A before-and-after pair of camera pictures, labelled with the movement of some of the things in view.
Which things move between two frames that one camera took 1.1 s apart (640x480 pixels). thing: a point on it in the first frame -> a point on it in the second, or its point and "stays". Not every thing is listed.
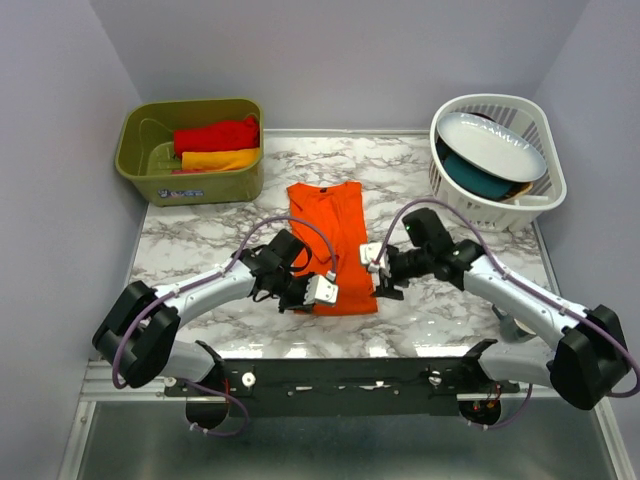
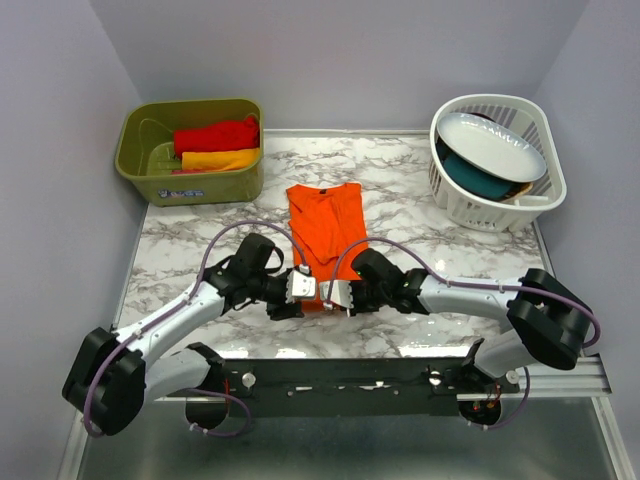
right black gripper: [387, 285] -> [357, 307]
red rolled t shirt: [235, 135] stays
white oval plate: [490, 148] stays
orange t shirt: [335, 211] stays
